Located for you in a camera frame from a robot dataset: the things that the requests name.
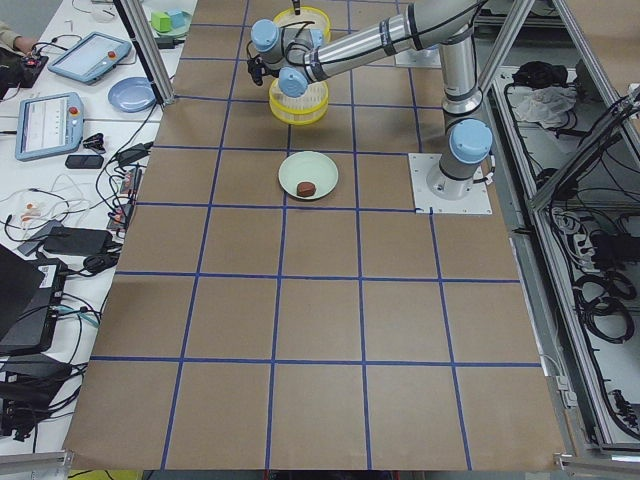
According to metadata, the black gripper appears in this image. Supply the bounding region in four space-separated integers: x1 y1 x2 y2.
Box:
248 0 301 85

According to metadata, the brown bun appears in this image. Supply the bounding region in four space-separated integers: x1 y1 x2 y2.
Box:
296 181 317 198

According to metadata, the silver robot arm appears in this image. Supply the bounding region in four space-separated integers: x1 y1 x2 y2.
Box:
247 1 493 200

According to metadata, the yellow bamboo steamer lower layer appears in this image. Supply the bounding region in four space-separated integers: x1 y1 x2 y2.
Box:
269 80 329 126

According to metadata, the light blue foam block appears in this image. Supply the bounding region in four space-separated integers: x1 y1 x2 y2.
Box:
165 9 186 29

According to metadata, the green bowl with blocks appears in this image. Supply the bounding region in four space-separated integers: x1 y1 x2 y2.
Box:
150 9 192 38

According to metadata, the green foam block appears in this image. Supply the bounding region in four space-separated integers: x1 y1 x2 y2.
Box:
150 11 172 33

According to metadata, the pale green round plate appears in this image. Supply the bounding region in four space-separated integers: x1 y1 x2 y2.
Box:
278 151 339 201

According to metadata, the blue round plate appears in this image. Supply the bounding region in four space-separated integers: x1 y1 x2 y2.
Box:
108 77 156 113

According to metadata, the blue teach pendant far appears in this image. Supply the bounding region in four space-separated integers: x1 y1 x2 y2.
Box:
48 32 132 84

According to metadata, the blue teach pendant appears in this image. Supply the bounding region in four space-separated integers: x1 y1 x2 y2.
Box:
15 92 84 161
48 32 132 84

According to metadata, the black webcam device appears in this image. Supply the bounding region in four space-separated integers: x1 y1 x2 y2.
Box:
82 133 106 154

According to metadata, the white crumpled cloth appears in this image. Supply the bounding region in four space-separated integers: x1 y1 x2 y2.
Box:
514 86 578 129

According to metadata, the black remote device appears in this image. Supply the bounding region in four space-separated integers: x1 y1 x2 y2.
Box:
65 154 104 170

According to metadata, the blue teach pendant near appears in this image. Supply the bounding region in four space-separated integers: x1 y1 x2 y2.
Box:
15 92 84 161

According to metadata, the black power adapter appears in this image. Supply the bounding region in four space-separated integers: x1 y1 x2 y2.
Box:
43 226 112 256

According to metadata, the black laptop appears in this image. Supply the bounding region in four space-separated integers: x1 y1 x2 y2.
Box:
1 247 68 356

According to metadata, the aluminium frame post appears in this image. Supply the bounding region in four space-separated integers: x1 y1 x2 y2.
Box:
114 0 175 107

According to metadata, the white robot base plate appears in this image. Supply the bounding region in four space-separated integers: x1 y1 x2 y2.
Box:
408 153 493 216

